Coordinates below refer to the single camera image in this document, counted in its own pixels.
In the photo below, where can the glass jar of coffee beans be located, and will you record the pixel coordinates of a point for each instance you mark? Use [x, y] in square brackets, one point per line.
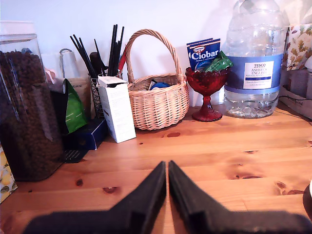
[29, 109]

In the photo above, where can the pink plastic item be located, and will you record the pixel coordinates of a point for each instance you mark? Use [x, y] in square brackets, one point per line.
[50, 75]

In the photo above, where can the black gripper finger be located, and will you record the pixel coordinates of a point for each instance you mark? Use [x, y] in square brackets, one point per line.
[192, 200]
[146, 195]

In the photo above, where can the green and black bag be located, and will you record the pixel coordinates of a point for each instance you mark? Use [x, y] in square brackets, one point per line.
[74, 109]

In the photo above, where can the brown paper bag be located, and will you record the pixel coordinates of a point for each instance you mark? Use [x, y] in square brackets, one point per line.
[81, 90]

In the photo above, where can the green foil sachet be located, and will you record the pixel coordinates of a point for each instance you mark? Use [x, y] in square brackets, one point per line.
[218, 63]

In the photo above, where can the black reed stick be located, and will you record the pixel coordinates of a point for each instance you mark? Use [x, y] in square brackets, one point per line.
[111, 48]
[88, 53]
[85, 53]
[81, 53]
[114, 48]
[120, 46]

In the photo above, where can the blue Ciobar sachet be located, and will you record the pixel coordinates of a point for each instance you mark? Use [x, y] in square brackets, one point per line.
[204, 54]
[195, 42]

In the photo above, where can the large clear water bottle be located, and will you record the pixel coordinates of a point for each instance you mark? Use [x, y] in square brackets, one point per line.
[253, 48]

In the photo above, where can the thin black stick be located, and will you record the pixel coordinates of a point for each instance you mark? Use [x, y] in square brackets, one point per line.
[100, 53]

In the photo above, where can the white carton box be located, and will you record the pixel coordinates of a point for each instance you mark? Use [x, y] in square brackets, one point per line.
[118, 109]

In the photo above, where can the blue round item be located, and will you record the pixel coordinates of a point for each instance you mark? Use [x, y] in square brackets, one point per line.
[159, 85]

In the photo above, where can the floral print napkin pack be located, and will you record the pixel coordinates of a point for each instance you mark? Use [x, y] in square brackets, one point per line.
[299, 46]

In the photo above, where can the dark brown wooden utensil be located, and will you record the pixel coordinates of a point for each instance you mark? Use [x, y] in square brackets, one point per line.
[96, 61]

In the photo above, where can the grey cardboard tray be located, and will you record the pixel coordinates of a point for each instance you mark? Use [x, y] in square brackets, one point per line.
[297, 97]

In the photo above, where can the red glass goblet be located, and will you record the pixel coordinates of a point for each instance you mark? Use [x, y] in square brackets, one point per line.
[207, 83]

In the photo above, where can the lemon print box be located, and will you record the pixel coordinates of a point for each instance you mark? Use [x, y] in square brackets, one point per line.
[6, 180]

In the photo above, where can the black slotted plastic piece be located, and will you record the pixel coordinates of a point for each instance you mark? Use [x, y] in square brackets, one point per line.
[74, 156]

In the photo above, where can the dark blue box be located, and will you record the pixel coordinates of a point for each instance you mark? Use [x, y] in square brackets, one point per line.
[85, 136]

